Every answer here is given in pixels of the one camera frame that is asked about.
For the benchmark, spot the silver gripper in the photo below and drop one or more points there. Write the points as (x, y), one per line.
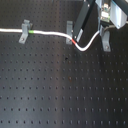
(109, 11)

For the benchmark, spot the middle grey cable clip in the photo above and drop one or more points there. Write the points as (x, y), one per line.
(69, 31)

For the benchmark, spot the grey cable clip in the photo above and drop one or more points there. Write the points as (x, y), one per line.
(26, 26)
(105, 35)
(69, 31)

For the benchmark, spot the right grey cable clip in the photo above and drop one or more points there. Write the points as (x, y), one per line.
(105, 35)

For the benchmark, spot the left grey cable clip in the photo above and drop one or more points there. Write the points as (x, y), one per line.
(26, 26)

